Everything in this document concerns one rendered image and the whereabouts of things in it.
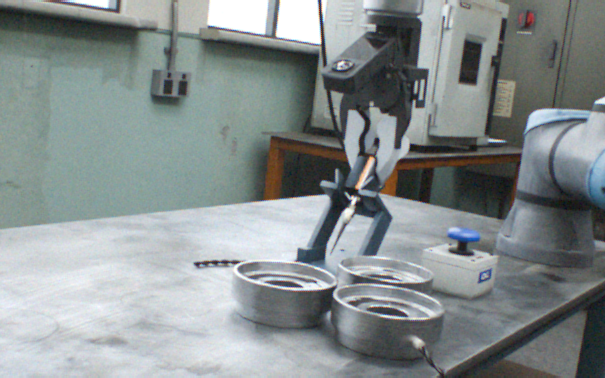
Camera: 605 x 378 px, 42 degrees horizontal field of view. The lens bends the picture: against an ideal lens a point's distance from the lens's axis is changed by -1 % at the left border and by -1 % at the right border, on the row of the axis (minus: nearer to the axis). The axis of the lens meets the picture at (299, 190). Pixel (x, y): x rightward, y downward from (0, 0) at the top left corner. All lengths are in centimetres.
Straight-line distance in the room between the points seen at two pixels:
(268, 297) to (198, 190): 228
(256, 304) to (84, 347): 17
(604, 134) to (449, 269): 31
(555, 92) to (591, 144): 354
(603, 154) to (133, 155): 192
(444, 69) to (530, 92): 171
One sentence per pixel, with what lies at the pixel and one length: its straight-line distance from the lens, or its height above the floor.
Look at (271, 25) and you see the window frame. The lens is 331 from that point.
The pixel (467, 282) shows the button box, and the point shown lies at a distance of 95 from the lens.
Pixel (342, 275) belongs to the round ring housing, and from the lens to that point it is 84.
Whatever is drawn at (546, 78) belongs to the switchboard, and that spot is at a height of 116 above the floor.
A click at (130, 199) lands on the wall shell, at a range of 277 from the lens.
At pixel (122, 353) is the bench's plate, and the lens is 66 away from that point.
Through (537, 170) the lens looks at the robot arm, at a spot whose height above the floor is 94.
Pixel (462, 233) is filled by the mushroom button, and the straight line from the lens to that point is 97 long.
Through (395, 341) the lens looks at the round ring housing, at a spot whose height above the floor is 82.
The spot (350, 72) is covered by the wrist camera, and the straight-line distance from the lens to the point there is 92.
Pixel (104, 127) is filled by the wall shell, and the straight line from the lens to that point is 264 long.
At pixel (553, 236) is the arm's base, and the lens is 123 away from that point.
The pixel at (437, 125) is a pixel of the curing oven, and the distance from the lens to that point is 303.
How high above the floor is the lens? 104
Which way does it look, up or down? 9 degrees down
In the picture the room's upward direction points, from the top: 7 degrees clockwise
